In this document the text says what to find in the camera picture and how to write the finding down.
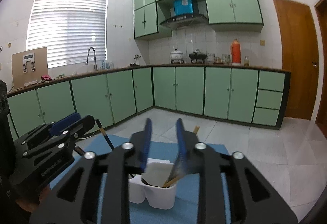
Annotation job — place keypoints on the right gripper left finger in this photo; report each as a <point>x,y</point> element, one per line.
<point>96,188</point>

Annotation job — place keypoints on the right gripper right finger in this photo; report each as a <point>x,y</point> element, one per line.
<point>229,183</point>

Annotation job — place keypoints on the black chopstick gold band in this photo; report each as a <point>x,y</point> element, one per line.
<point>104,134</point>
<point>79,150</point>

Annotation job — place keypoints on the bamboo chopstick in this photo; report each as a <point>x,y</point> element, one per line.
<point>171,182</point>
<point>196,129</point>

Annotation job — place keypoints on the person left hand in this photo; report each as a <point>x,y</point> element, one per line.
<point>32,202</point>

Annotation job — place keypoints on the white utensil holder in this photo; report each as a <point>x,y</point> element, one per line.
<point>148,186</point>

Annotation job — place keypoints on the cardboard box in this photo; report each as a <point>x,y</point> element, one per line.
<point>29,66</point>

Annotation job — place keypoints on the green lower cabinets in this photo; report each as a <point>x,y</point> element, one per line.
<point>239,95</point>

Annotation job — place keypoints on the green cabinets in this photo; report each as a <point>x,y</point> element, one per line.
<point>239,95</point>
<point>223,15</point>

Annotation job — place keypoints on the white window blinds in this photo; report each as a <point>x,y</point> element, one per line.
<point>73,31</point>

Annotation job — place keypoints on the orange thermos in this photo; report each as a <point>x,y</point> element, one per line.
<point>236,52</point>

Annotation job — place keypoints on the brown wooden door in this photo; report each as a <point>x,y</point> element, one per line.
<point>299,56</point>

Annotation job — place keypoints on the black wok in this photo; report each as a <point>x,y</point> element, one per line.
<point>197,57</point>

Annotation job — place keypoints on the white pot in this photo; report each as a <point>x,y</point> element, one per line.
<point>177,56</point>

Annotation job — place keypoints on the range hood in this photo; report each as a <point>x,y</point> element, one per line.
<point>184,20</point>

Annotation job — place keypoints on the blue box on hood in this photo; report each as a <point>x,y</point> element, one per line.
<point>183,7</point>

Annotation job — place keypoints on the green upper cabinets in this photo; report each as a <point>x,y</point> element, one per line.
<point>223,15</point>

